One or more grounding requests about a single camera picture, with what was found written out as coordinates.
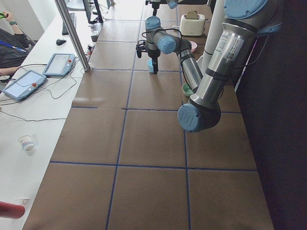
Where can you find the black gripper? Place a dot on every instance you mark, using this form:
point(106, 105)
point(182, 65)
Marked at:
point(155, 5)
point(153, 54)

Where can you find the light blue cup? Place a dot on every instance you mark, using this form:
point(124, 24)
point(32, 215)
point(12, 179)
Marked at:
point(150, 66)

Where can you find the cream toaster with bread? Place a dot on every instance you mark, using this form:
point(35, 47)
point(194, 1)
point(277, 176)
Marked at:
point(192, 24)

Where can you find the pink bowl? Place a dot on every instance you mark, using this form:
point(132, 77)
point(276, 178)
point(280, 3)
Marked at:
point(193, 46)

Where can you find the green bowl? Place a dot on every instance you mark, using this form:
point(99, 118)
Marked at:
point(187, 91)

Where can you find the black monitor stand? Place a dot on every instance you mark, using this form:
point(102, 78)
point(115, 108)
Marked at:
point(93, 12)

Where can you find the far blue teach pendant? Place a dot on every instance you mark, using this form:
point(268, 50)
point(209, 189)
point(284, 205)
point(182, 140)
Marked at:
point(59, 65)

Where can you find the blue teach pendant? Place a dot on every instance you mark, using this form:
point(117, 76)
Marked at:
point(59, 65)
point(25, 85)

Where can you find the black computer mouse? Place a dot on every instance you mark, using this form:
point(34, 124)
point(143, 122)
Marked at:
point(59, 42)

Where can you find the near blue teach pendant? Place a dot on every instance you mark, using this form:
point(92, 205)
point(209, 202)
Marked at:
point(25, 85)

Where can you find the seated person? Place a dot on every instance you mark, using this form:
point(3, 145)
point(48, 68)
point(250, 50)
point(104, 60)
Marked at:
point(14, 48)

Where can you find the paper cup on desk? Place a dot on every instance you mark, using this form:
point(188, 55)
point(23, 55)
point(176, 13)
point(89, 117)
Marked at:
point(26, 142)

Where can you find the red cylinder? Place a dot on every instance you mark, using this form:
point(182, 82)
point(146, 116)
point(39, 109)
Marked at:
point(11, 211)

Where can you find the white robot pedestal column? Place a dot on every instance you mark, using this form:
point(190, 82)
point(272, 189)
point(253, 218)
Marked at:
point(214, 34)

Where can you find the aluminium frame post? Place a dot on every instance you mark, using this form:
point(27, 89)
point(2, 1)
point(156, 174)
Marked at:
point(61, 6)

